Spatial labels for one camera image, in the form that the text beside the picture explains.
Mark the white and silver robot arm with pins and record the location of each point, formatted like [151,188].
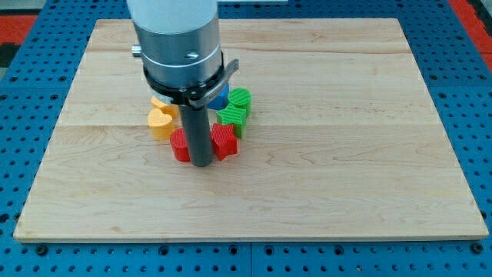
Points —
[180,48]

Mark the red circle block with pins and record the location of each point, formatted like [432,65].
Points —
[179,145]

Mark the green star block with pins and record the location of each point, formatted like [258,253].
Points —
[232,115]

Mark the yellow block behind heart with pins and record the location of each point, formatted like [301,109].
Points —
[168,109]

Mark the light wooden board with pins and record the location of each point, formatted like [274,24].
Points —
[344,144]

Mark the black clamp ring with lever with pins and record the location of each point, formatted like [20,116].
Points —
[189,85]

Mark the red star block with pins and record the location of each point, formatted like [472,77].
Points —
[224,141]

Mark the green circle block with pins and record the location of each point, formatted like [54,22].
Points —
[241,98]

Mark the blue block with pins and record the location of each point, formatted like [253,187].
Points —
[221,101]

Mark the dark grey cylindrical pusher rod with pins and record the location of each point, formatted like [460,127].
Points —
[196,127]

